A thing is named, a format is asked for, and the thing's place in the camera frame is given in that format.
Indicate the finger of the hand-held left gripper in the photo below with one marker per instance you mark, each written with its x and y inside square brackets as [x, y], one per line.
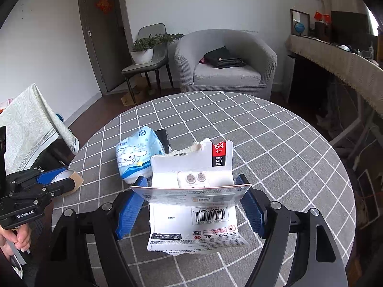
[59, 187]
[51, 175]

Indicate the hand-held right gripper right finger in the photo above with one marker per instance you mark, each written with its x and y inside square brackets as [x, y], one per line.
[252, 212]

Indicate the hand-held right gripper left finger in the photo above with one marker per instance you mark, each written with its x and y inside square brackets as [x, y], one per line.
[130, 212]

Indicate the brown tape roll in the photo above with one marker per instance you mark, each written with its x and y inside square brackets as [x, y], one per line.
[77, 181]

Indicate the torn white card package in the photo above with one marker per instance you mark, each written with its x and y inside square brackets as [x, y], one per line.
[191, 221]

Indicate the person's left hand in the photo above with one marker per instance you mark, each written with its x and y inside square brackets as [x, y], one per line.
[21, 237]

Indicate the pale green patterned tablecloth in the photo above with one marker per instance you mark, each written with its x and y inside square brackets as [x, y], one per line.
[30, 125]

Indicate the blue cartoon tissue pack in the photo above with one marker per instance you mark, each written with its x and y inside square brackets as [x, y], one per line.
[134, 155]

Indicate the round table with grey cloth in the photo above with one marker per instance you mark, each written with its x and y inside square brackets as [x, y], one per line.
[269, 143]

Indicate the small black flat case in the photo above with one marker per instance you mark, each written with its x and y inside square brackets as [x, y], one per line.
[163, 139]

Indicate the cardboard box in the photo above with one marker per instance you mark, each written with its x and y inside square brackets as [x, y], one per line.
[131, 97]

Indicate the brown door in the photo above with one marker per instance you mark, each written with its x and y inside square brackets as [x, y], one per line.
[104, 50]

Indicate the grey dining chair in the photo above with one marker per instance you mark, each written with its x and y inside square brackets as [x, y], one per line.
[149, 68]

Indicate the potted plant in white pot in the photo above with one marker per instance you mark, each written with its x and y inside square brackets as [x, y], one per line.
[142, 56]

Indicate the black handbag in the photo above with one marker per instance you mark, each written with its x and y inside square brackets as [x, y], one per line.
[223, 58]

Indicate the grey armchair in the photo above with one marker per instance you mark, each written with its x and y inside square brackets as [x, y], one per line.
[185, 62]

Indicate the beige fringed desk cloth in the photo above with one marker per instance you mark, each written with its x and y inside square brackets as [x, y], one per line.
[338, 62]

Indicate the red door decoration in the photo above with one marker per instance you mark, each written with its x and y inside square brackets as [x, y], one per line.
[104, 4]

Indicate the small blue globe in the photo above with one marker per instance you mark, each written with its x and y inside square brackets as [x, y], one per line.
[299, 27]

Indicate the dark wooden box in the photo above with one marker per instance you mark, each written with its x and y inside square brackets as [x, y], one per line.
[323, 31]

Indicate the small red flags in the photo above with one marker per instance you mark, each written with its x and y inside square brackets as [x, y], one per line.
[321, 16]

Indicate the black monitor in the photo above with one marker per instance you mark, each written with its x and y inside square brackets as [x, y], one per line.
[350, 28]

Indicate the wooden picture frame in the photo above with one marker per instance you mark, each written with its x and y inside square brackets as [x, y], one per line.
[294, 16]

